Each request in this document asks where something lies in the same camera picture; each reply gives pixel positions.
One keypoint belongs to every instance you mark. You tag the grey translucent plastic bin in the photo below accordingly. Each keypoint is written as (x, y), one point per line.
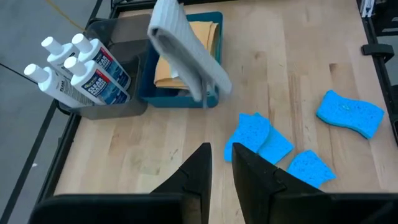
(124, 34)

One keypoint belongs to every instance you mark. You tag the teal plastic bin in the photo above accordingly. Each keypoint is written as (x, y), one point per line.
(180, 101)

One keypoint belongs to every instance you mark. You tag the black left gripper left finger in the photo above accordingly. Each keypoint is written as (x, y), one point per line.
(124, 210)

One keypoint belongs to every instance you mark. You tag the grey waffle weave towel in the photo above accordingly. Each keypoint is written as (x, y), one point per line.
(186, 53)

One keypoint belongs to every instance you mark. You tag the yellow towel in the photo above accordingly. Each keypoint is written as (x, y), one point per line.
(205, 34)

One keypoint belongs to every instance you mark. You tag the white plastic cleaner bottle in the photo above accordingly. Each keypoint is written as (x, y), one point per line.
(102, 60)
(96, 85)
(59, 56)
(59, 88)

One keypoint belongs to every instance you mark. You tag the blue sponge with pale spot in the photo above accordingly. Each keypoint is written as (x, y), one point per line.
(349, 113)

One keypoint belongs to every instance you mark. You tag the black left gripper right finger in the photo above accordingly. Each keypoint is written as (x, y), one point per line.
(295, 208)

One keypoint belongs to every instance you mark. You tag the white paper tag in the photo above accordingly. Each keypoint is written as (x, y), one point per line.
(174, 73)

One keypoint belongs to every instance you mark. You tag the black aluminium table frame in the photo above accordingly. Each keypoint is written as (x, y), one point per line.
(59, 155)

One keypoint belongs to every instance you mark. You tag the blue wavy sponge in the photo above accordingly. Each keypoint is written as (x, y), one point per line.
(311, 169)
(276, 147)
(248, 133)

